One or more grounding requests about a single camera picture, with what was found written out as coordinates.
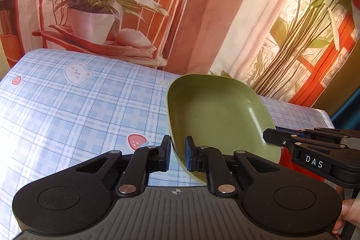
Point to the teal panel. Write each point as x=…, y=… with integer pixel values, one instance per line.
x=347, y=106

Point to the printed plant backdrop cloth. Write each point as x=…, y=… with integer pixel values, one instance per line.
x=213, y=18

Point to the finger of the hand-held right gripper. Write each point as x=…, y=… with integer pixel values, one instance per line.
x=277, y=137
x=326, y=133

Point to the person's right hand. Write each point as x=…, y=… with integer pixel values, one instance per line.
x=347, y=212

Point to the red plate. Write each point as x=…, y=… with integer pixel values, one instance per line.
x=285, y=157

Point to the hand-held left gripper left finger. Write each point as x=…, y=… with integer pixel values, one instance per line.
x=166, y=155

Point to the blue plaid bear tablecloth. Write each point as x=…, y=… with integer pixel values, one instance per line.
x=70, y=116

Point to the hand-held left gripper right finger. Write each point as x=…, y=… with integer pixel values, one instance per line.
x=189, y=157

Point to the green square plate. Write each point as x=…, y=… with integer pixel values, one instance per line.
x=219, y=113

